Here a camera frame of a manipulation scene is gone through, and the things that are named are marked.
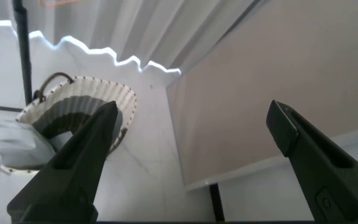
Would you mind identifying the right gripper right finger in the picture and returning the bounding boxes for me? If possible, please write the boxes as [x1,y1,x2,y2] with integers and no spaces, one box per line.
[265,99,358,223]

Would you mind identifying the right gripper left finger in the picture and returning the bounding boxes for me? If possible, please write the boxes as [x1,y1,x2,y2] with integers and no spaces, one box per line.
[6,100,119,223]

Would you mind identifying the white laundry basket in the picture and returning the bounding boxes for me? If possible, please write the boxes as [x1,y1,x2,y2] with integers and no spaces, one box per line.
[0,72,138,174]

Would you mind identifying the black clothes rack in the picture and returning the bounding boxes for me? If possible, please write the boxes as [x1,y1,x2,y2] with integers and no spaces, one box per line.
[0,0,33,113]

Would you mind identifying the pink clothes hanger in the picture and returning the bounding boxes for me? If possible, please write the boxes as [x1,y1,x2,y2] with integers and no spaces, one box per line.
[39,0,83,8]

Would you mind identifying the pale grey shorts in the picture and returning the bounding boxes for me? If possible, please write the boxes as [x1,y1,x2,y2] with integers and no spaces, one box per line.
[0,119,57,175]

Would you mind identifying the white curtain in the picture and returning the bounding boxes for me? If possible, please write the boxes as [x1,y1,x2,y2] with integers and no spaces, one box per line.
[0,0,257,75]

